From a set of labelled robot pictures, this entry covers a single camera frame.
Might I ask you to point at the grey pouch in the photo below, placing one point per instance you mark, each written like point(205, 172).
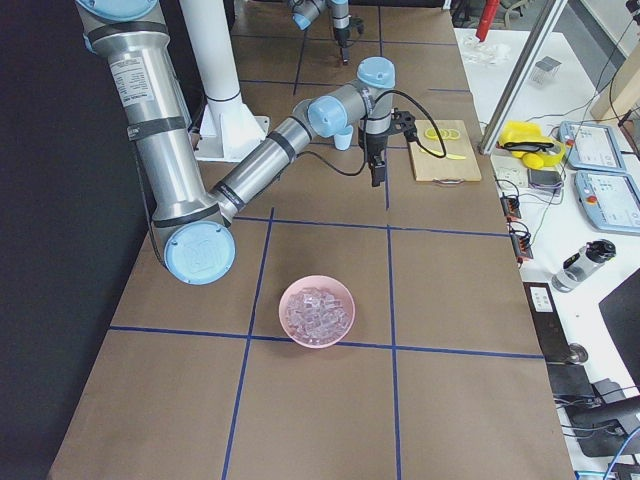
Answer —
point(549, 180)

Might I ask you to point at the clear ice cubes pile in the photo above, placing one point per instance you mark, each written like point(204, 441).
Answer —
point(316, 317)

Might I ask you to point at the yellow cloth bag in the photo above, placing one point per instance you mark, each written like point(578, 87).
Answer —
point(525, 141)

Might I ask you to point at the teach pendant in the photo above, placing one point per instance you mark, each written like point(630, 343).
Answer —
point(591, 146)
point(610, 200)

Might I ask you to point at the light blue cup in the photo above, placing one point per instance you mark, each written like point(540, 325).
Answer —
point(342, 139)

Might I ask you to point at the black monitor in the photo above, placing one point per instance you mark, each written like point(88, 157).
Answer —
point(620, 312)

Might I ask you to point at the yellow plastic knife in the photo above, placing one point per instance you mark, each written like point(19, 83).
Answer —
point(440, 154)

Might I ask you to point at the bamboo cutting board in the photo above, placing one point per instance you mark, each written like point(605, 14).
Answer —
point(427, 168)

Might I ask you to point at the upper teach pendant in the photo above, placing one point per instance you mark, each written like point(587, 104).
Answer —
point(591, 146)

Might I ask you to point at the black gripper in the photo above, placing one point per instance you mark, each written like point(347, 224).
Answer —
point(343, 37)
point(374, 144)

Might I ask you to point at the crumpled plastic bags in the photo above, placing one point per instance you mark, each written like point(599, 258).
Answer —
point(474, 51)

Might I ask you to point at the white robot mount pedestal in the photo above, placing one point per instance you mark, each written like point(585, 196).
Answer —
point(229, 131)

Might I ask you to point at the aluminium frame post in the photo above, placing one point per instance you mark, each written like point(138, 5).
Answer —
point(543, 26)

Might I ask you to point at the clear water bottle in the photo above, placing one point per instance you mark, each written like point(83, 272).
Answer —
point(583, 264)

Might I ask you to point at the red object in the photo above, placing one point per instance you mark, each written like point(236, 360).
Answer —
point(486, 19)

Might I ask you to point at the white power strip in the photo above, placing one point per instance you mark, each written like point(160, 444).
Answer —
point(512, 175)

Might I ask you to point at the orange adapter board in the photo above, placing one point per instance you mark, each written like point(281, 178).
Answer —
point(520, 239)
point(510, 206)

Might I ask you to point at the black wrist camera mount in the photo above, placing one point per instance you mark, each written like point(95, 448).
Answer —
point(403, 122)

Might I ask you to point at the lower teach pendant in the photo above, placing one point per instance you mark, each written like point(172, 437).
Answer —
point(610, 200)

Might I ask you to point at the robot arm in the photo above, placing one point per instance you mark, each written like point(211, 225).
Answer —
point(305, 12)
point(201, 181)

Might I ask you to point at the front lemon slice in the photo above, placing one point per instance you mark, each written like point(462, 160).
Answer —
point(431, 134)

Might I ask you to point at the pink bowl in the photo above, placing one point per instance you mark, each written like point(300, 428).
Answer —
point(320, 282)

